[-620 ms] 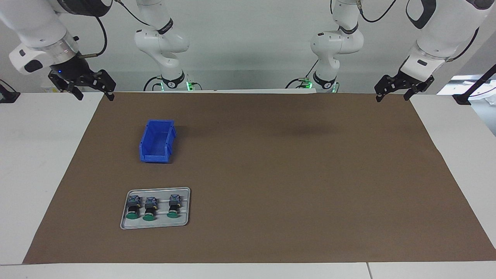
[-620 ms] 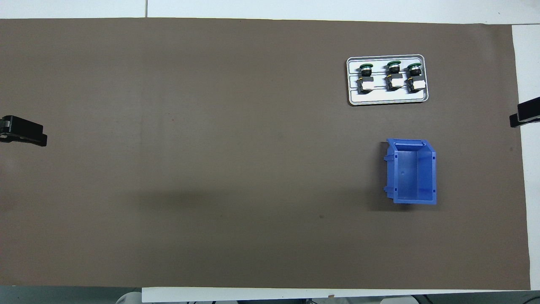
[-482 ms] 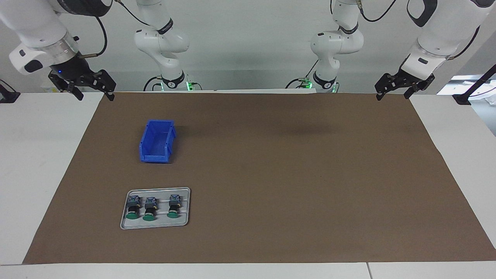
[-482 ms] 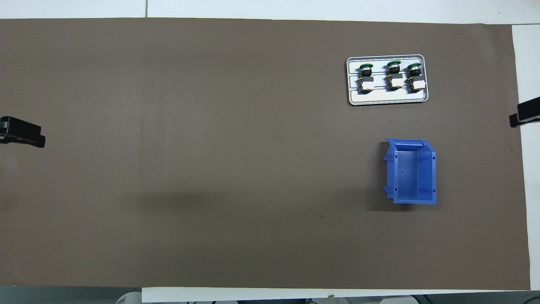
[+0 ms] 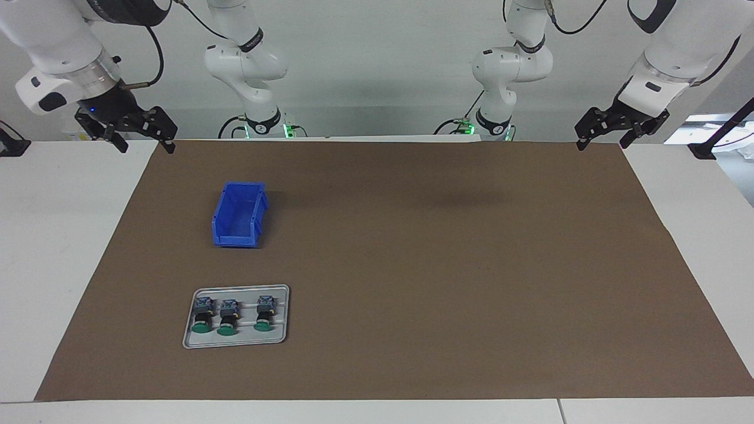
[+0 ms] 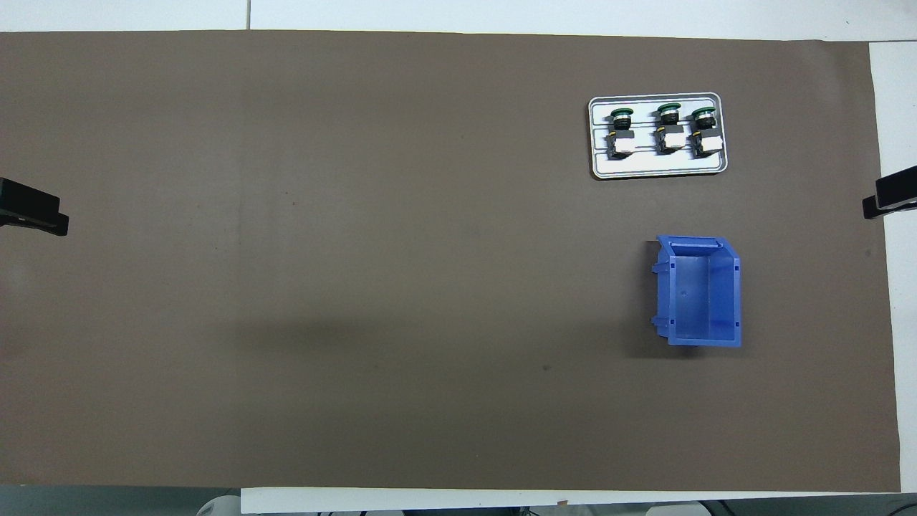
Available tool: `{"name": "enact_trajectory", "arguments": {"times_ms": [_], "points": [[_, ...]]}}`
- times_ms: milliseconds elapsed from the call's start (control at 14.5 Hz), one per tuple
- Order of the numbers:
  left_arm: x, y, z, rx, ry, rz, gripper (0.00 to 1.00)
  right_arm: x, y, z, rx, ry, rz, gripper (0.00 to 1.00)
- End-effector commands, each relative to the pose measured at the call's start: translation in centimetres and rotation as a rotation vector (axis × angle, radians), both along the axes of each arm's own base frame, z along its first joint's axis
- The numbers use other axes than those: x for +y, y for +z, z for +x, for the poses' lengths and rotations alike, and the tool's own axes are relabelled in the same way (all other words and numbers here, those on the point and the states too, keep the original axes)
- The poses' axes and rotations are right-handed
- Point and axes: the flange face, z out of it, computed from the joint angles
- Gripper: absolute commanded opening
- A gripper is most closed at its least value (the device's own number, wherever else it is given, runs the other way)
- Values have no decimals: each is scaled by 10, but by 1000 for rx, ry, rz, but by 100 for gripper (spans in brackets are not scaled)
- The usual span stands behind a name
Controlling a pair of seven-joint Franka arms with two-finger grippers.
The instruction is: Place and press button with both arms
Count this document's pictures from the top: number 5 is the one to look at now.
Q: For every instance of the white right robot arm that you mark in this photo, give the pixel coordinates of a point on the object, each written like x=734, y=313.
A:
x=53, y=35

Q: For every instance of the brown table mat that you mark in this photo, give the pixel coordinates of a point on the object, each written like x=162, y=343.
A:
x=442, y=282

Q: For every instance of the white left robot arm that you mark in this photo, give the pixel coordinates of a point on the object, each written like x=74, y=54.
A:
x=671, y=53

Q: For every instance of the black table clamp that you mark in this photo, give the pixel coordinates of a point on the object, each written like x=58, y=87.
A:
x=12, y=146

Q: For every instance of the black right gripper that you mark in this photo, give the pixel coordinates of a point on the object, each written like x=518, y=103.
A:
x=115, y=106

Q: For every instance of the green push button switch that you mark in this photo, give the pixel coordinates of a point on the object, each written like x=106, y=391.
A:
x=228, y=318
x=202, y=315
x=264, y=312

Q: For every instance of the blue plastic bin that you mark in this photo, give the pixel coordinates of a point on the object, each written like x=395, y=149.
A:
x=238, y=235

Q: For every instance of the grey metal tray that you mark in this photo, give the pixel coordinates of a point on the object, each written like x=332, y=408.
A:
x=283, y=335

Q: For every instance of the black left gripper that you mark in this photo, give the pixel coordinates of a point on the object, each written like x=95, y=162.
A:
x=629, y=113

